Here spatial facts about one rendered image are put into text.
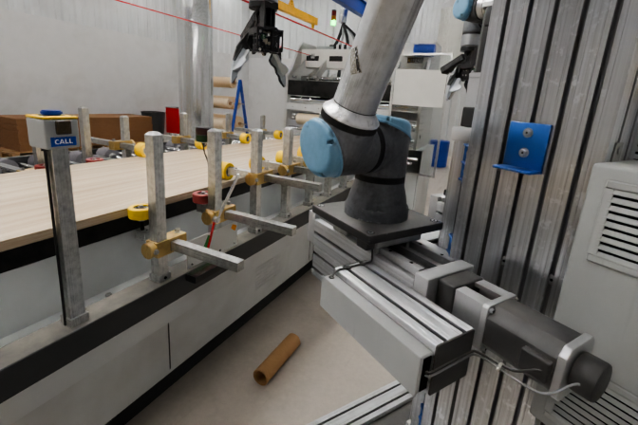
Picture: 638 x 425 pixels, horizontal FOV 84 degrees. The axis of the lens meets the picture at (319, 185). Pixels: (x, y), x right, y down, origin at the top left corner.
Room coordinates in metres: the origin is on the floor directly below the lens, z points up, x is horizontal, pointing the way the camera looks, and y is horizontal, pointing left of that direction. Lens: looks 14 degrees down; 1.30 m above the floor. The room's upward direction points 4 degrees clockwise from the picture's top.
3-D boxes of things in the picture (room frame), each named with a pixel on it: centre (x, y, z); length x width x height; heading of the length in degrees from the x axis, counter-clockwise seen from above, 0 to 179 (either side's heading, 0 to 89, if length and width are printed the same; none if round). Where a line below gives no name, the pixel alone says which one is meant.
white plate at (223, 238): (1.21, 0.37, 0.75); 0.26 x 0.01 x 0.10; 154
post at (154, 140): (1.02, 0.49, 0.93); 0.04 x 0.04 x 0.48; 64
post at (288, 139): (1.70, 0.16, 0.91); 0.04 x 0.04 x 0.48; 64
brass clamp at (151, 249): (1.04, 0.48, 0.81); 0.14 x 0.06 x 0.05; 154
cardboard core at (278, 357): (1.49, 0.14, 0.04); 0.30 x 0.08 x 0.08; 154
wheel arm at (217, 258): (1.03, 0.41, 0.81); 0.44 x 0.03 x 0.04; 64
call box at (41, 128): (0.79, 0.60, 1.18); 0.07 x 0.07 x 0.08; 64
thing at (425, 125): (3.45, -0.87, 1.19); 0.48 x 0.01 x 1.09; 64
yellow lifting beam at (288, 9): (6.36, 0.66, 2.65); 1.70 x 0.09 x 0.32; 153
